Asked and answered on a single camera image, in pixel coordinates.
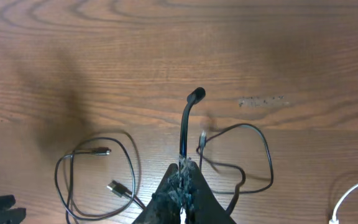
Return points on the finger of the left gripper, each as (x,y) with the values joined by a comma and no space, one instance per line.
(8,214)

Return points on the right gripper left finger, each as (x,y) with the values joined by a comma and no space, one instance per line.
(165,205)

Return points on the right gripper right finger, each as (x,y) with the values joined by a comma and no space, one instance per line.
(201,206)

